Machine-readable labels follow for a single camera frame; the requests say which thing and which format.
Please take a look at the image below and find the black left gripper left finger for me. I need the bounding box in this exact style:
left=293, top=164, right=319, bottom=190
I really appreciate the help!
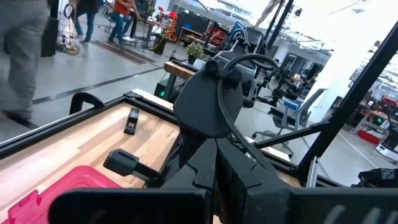
left=160, top=138, right=218, bottom=224

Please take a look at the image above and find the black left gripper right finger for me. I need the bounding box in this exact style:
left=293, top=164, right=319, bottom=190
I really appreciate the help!
left=216, top=138, right=293, bottom=224

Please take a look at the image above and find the pink plastic pencil case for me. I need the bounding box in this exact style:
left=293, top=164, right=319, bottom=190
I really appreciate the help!
left=0, top=164, right=123, bottom=224

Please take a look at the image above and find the wooden top table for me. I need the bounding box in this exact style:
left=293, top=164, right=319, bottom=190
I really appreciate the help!
left=163, top=60, right=208, bottom=102

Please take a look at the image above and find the small potted green plant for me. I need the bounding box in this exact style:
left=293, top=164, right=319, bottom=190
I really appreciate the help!
left=185, top=41, right=206, bottom=66

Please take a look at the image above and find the black stapler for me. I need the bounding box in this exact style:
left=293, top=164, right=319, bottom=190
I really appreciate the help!
left=123, top=106, right=141, bottom=136

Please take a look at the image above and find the gray blue office chair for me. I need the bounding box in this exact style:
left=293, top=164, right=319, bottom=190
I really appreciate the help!
left=251, top=88, right=328, bottom=158

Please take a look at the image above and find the striped floor mat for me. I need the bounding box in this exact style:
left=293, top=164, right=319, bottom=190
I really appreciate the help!
left=89, top=39, right=157, bottom=66

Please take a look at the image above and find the black cabinet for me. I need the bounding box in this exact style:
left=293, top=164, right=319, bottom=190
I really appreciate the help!
left=40, top=16, right=60, bottom=58

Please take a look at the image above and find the black table clamp handle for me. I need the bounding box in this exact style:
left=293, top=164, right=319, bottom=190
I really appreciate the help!
left=68, top=91, right=106, bottom=116

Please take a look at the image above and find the black aluminium rig frame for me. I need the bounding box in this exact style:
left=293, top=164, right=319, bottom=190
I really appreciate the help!
left=0, top=0, right=398, bottom=189

